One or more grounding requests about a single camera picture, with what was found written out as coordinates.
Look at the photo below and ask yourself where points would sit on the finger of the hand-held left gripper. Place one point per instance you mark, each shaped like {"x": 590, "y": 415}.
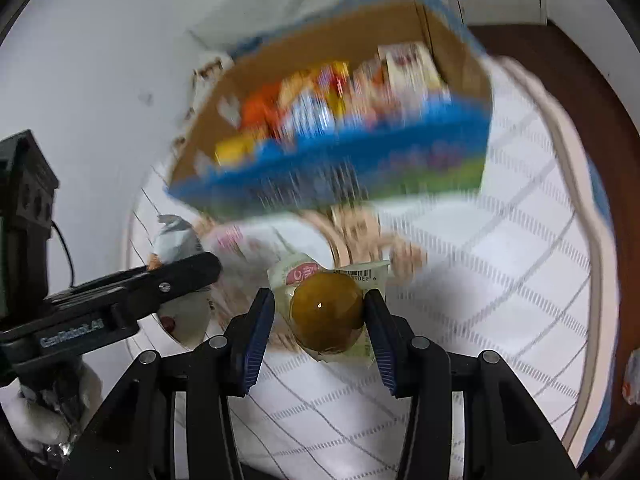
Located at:
{"x": 185, "y": 272}

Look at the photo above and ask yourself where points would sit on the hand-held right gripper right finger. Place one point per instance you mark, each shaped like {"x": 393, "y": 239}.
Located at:
{"x": 382, "y": 345}

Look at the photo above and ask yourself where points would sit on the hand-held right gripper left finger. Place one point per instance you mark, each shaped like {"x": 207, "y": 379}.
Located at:
{"x": 255, "y": 340}

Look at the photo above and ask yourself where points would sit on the grey white snack packet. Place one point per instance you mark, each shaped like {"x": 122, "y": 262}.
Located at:
{"x": 175, "y": 240}

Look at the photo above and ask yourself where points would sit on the packaged brown braised egg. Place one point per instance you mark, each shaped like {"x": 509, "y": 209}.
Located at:
{"x": 327, "y": 315}

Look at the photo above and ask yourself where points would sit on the blue green cardboard box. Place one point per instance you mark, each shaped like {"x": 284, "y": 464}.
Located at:
{"x": 350, "y": 170}

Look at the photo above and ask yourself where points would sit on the heap of assorted snack packets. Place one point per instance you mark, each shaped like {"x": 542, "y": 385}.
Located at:
{"x": 310, "y": 105}

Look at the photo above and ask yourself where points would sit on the person's left hand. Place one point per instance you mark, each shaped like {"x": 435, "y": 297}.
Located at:
{"x": 40, "y": 420}

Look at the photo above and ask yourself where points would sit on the white packet with pink label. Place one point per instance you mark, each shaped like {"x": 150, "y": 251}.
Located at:
{"x": 232, "y": 242}

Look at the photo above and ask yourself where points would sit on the beige printed snack packet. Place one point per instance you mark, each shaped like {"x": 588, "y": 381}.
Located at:
{"x": 355, "y": 232}

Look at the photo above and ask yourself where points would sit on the white checked cloth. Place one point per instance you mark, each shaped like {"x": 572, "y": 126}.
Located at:
{"x": 500, "y": 260}

